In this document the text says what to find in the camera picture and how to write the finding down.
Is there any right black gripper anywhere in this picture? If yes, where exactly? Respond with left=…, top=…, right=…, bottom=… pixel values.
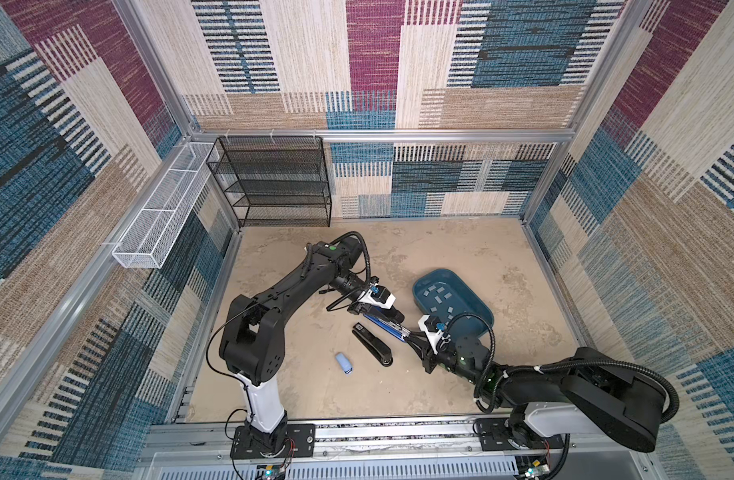
left=405, top=331, right=479, bottom=384

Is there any black stapler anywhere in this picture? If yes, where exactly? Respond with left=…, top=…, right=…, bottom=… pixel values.
left=352, top=323, right=393, bottom=367

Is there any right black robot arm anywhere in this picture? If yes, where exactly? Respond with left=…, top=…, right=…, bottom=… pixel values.
left=401, top=315, right=680, bottom=453

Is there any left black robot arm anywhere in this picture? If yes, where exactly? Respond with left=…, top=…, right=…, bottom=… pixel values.
left=212, top=231, right=404, bottom=451

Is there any teal plastic tray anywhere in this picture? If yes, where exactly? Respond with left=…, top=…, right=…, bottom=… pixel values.
left=412, top=268, right=494, bottom=341

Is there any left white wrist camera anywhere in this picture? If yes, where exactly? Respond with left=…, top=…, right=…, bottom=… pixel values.
left=358, top=285, right=396, bottom=310

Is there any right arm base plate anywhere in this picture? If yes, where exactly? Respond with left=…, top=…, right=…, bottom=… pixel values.
left=472, top=417, right=564, bottom=452

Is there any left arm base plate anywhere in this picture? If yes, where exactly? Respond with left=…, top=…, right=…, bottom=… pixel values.
left=230, top=423, right=316, bottom=460

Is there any black wire mesh shelf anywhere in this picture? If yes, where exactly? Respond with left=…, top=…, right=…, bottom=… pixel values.
left=206, top=136, right=332, bottom=227

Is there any white wire mesh basket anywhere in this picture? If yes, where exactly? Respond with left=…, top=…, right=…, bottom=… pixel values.
left=112, top=142, right=213, bottom=269

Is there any aluminium mounting rail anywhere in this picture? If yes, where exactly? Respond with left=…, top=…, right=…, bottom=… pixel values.
left=133, top=414, right=661, bottom=479

